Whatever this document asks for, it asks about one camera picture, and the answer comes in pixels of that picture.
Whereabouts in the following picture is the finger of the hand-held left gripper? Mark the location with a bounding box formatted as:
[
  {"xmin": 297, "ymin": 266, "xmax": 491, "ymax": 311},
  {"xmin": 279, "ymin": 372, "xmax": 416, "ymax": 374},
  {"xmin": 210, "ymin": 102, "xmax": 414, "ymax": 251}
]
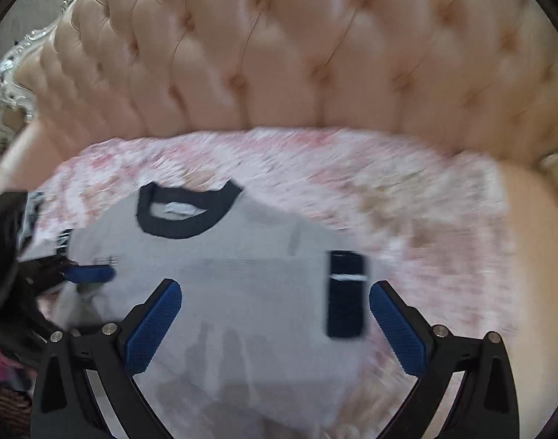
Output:
[{"xmin": 64, "ymin": 263, "xmax": 117, "ymax": 286}]

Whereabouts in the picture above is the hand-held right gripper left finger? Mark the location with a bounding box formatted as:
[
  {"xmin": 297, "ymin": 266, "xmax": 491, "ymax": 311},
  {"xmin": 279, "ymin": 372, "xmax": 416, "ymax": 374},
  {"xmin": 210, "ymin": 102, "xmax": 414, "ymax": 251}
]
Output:
[{"xmin": 31, "ymin": 278, "xmax": 184, "ymax": 439}]

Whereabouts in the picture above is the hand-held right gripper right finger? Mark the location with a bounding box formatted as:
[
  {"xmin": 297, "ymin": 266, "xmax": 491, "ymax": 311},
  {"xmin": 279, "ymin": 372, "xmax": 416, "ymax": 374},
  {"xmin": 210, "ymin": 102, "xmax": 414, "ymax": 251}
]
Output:
[{"xmin": 368, "ymin": 280, "xmax": 521, "ymax": 439}]

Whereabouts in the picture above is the grey sweatshirt with navy trim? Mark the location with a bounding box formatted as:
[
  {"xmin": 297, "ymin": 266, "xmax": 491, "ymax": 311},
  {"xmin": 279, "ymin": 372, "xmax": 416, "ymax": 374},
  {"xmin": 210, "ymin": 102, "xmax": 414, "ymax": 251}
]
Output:
[{"xmin": 50, "ymin": 178, "xmax": 380, "ymax": 431}]

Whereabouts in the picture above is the beige tufted leather sofa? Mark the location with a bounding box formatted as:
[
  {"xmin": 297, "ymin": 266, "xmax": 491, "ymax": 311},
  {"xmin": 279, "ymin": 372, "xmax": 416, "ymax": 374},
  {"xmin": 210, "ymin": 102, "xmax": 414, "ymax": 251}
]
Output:
[{"xmin": 0, "ymin": 0, "xmax": 558, "ymax": 421}]

